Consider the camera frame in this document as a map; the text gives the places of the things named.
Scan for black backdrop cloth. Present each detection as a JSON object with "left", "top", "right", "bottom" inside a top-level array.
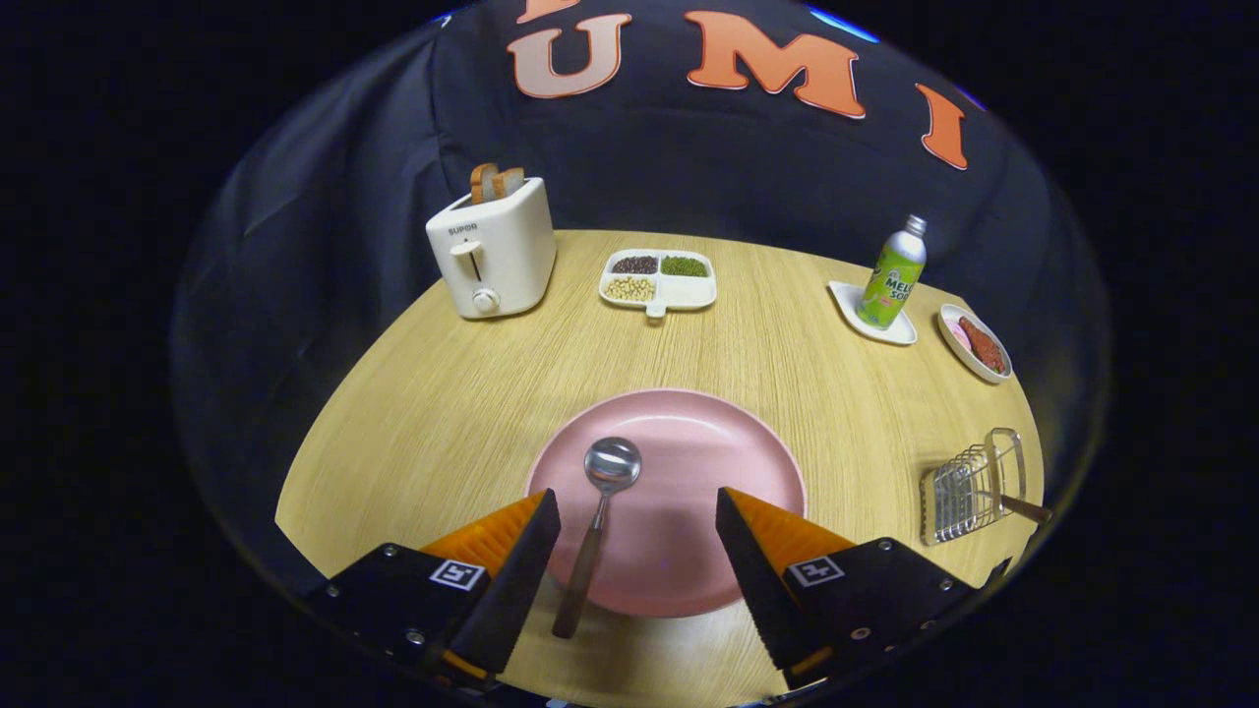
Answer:
[{"left": 169, "top": 0, "right": 1112, "bottom": 591}]

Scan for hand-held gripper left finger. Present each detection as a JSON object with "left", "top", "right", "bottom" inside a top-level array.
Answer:
[{"left": 305, "top": 489, "right": 562, "bottom": 689}]

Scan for metal wire rack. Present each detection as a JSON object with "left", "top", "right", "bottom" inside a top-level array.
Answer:
[{"left": 921, "top": 427, "right": 1053, "bottom": 547}]

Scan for pink plate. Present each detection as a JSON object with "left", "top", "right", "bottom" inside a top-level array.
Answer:
[{"left": 526, "top": 389, "right": 808, "bottom": 619}]

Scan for white square coaster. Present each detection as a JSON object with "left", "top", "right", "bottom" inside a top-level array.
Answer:
[{"left": 828, "top": 281, "right": 919, "bottom": 347}]

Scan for white round food plate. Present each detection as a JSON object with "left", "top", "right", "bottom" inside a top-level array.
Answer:
[{"left": 937, "top": 303, "right": 1013, "bottom": 384}]

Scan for cream toaster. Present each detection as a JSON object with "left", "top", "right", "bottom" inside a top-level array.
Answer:
[{"left": 426, "top": 177, "right": 558, "bottom": 321}]

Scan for spoon with wooden handle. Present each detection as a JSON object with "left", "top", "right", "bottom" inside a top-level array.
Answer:
[{"left": 552, "top": 437, "right": 642, "bottom": 640}]

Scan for green soda bottle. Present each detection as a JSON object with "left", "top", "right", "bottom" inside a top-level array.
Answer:
[{"left": 857, "top": 215, "right": 929, "bottom": 330}]

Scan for white divided dish with beans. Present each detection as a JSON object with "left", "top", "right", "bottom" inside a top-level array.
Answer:
[{"left": 599, "top": 249, "right": 718, "bottom": 319}]

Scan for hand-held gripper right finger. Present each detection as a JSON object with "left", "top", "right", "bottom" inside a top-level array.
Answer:
[{"left": 715, "top": 486, "right": 985, "bottom": 691}]

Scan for brown meat pieces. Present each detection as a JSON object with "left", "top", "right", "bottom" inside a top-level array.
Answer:
[{"left": 959, "top": 316, "right": 1008, "bottom": 375}]

